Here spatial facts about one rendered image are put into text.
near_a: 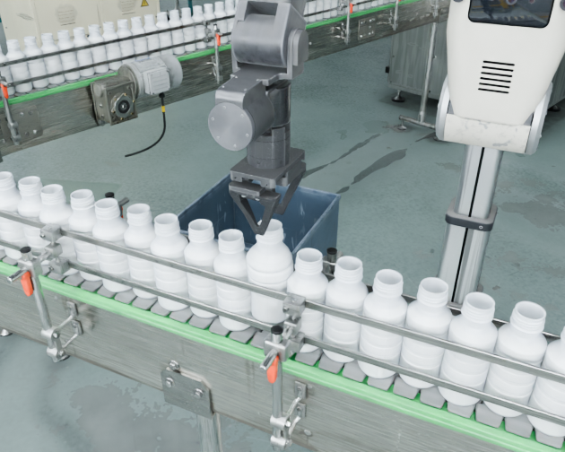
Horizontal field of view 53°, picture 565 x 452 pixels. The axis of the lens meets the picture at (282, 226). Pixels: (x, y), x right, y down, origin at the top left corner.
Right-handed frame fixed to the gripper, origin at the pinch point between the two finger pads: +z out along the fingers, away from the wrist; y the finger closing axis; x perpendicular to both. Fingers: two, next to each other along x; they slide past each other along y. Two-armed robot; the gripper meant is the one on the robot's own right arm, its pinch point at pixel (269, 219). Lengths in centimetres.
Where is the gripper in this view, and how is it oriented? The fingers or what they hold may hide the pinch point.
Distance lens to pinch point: 80.1
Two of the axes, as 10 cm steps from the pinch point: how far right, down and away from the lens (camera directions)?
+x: 9.1, 2.2, -3.6
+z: 0.0, 8.5, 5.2
